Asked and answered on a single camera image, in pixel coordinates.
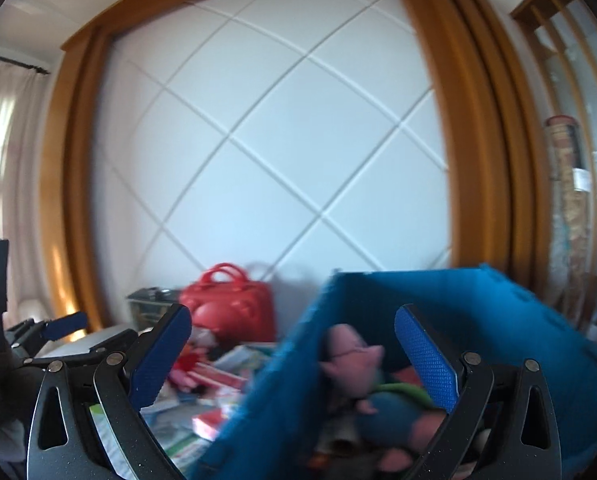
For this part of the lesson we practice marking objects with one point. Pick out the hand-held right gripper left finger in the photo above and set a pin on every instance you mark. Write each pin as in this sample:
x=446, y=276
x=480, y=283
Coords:
x=158, y=355

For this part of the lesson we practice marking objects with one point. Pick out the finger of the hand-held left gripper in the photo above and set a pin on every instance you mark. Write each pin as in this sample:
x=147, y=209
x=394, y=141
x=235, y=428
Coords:
x=66, y=326
x=113, y=344

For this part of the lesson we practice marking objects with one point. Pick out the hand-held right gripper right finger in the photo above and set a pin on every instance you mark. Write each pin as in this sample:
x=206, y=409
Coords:
x=428, y=360

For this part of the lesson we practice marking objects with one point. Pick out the pink pig plush toy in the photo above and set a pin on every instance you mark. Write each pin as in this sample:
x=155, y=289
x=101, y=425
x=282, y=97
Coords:
x=393, y=410

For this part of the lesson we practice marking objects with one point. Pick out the blue plastic basket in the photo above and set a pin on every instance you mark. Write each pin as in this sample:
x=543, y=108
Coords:
x=478, y=300

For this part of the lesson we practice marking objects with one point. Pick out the red plush toy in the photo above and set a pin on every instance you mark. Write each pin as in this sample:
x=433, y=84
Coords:
x=186, y=367

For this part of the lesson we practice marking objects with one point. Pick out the green monkey plush toy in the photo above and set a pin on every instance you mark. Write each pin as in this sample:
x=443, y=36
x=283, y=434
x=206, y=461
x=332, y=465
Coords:
x=403, y=391

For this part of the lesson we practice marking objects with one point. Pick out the grey storage box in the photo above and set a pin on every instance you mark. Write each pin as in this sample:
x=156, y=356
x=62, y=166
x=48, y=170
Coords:
x=151, y=300

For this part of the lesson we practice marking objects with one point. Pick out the red and white box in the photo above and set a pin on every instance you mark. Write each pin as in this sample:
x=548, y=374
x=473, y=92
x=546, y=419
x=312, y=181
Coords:
x=221, y=376

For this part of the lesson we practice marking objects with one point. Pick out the pink box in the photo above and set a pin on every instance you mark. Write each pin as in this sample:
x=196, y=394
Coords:
x=213, y=424

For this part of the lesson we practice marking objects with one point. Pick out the red handbag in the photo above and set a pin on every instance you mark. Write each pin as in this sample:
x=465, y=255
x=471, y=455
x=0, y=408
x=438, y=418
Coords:
x=238, y=305

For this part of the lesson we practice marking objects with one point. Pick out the white and green box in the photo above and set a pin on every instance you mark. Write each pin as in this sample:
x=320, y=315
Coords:
x=188, y=450

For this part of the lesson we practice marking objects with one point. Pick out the white curtain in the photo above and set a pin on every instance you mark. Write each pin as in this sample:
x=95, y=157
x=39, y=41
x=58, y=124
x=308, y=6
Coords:
x=8, y=160

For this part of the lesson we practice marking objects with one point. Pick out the rolled wrapping paper tube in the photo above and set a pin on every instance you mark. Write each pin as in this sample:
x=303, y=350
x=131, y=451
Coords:
x=571, y=185

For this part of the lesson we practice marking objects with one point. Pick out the black curtain rod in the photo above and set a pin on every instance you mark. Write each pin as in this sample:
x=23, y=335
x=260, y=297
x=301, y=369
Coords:
x=13, y=62

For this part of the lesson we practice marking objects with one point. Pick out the wooden shelf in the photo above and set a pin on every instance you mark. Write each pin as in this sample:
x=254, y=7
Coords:
x=568, y=35

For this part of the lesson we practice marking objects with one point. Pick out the wooden wall panel frame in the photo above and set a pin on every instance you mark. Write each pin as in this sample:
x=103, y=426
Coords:
x=78, y=160

